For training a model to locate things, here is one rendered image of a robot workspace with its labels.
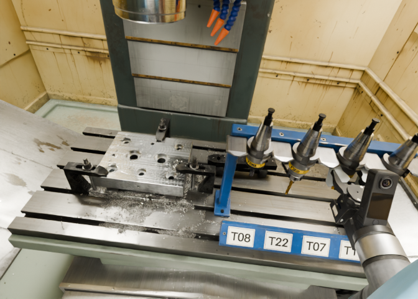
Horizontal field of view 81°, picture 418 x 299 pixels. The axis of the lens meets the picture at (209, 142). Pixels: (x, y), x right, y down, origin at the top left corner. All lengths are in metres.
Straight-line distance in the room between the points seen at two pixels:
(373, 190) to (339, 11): 1.14
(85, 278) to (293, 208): 0.72
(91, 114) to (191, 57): 0.99
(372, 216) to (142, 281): 0.67
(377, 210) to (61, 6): 1.66
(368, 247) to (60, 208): 0.83
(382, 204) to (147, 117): 1.09
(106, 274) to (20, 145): 0.82
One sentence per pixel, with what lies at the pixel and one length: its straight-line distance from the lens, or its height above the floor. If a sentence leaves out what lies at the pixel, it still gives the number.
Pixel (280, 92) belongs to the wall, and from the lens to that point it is 1.65.
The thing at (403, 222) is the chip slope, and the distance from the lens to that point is 1.24.
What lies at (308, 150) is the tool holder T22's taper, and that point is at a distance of 0.61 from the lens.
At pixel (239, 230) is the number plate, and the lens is 0.77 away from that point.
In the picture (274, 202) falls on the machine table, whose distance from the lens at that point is 0.92.
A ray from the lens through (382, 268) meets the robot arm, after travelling 0.55.
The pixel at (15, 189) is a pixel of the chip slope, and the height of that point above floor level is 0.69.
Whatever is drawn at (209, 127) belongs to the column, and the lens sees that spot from 1.32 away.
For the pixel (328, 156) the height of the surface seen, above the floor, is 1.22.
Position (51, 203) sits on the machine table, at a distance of 0.95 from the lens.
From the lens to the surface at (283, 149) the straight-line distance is 0.63.
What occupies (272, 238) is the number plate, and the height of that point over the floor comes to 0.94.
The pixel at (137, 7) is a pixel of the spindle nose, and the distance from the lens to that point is 0.56.
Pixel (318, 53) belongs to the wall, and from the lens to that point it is 1.59.
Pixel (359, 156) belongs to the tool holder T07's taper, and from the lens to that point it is 0.66.
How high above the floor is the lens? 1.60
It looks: 40 degrees down
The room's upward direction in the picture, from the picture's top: 7 degrees clockwise
